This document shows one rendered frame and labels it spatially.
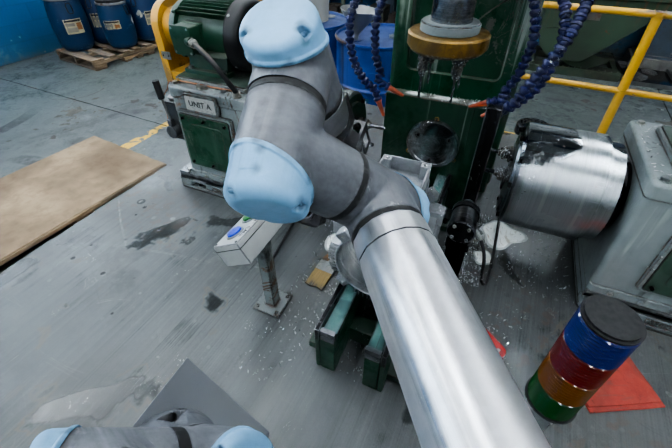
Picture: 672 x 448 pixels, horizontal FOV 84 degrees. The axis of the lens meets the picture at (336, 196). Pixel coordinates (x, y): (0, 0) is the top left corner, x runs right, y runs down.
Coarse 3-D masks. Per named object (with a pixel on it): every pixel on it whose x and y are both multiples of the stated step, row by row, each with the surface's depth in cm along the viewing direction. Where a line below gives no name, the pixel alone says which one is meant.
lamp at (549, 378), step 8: (544, 360) 48; (544, 368) 47; (552, 368) 45; (544, 376) 47; (552, 376) 45; (560, 376) 44; (544, 384) 47; (552, 384) 45; (560, 384) 44; (568, 384) 44; (552, 392) 46; (560, 392) 45; (568, 392) 44; (576, 392) 44; (584, 392) 43; (592, 392) 43; (560, 400) 45; (568, 400) 45; (576, 400) 44; (584, 400) 44
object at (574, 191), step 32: (544, 128) 83; (512, 160) 90; (544, 160) 78; (576, 160) 77; (608, 160) 75; (512, 192) 81; (544, 192) 79; (576, 192) 76; (608, 192) 76; (512, 224) 90; (544, 224) 83; (576, 224) 79
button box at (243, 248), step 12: (252, 228) 70; (264, 228) 72; (276, 228) 75; (228, 240) 69; (240, 240) 67; (252, 240) 69; (264, 240) 72; (216, 252) 71; (228, 252) 69; (240, 252) 67; (252, 252) 69; (228, 264) 72; (240, 264) 70
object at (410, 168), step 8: (384, 160) 77; (392, 160) 78; (400, 160) 77; (408, 160) 77; (392, 168) 79; (400, 168) 78; (408, 168) 78; (416, 168) 77; (424, 168) 74; (408, 176) 77; (416, 176) 77; (424, 176) 75; (416, 184) 75; (424, 184) 71
